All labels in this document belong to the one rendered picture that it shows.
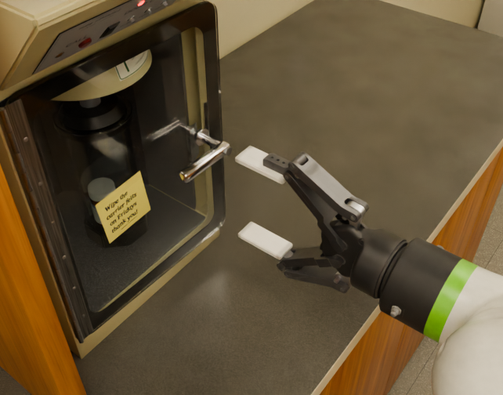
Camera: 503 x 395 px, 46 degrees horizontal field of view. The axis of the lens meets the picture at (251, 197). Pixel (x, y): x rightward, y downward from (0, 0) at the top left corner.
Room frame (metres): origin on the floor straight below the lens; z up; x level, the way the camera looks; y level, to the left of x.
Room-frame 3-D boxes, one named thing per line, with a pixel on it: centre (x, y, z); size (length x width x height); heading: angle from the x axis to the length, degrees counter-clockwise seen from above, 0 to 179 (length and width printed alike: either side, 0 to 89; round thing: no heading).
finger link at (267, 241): (0.54, -0.02, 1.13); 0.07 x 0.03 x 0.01; 52
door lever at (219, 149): (0.63, 0.07, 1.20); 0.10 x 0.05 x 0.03; 140
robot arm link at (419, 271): (0.41, -0.19, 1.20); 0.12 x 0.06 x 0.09; 142
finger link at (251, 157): (0.54, -0.02, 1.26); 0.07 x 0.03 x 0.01; 52
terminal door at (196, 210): (0.59, 0.14, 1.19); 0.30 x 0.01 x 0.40; 140
